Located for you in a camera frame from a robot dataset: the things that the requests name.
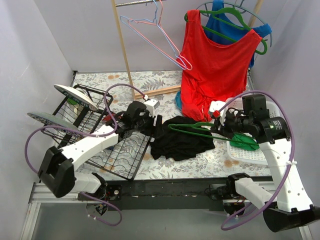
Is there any teal dish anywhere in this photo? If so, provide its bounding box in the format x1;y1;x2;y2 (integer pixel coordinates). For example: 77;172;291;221
174;91;182;111

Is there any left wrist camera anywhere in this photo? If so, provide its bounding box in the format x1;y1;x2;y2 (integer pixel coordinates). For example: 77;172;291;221
143;99;160;117

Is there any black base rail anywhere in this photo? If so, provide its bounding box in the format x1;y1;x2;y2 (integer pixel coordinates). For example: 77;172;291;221
78;177;244;211

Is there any grey patterned plate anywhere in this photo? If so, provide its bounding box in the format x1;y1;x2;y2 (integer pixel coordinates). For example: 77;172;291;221
27;111;84;137

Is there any blue wire hanger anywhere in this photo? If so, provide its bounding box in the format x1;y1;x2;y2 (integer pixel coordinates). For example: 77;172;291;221
119;0;188;71

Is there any green hanger with tops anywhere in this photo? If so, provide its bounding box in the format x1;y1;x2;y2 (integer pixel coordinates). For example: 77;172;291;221
199;7;252;43

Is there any blue tank top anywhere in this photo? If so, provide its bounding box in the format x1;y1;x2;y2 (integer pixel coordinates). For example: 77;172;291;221
204;0;272;68

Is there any pink wire hanger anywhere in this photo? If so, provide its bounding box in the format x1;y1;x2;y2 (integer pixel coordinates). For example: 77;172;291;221
127;0;193;71

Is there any red tank top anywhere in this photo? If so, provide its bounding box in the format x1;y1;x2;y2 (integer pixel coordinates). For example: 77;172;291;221
180;9;262;122

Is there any green garment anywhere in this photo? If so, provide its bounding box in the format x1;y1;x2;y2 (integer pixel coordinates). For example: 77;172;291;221
229;133;260;151

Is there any black tank top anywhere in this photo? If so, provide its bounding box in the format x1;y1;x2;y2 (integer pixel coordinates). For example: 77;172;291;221
150;116;216;161

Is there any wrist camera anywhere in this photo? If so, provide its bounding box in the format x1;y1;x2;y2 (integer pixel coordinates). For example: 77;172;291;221
208;100;226;124
143;99;160;117

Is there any white green rimmed plate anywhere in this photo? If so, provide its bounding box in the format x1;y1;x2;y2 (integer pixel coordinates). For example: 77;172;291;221
54;84;99;111

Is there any black wire dish rack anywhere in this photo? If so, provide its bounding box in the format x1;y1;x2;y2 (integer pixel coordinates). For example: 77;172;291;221
39;83;153;181

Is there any purple cable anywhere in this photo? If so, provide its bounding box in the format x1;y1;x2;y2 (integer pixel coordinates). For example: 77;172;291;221
220;90;296;231
24;83;151;227

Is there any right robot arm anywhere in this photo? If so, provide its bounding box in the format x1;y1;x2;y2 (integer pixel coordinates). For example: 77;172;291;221
208;90;320;233

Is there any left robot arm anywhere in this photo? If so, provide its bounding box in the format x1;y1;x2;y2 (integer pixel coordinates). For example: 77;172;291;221
38;99;162;200

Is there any red bowl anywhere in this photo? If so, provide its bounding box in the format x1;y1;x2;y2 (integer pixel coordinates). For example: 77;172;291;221
102;115;112;122

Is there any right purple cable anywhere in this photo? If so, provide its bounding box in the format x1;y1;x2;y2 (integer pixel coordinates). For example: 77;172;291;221
220;90;296;231

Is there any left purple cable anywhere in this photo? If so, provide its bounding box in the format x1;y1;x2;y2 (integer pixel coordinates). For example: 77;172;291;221
24;83;151;227

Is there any white plastic basket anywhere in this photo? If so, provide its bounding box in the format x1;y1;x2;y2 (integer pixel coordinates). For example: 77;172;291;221
226;100;281;166

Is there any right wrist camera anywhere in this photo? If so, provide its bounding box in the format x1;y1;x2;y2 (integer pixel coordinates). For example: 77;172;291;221
208;100;226;124

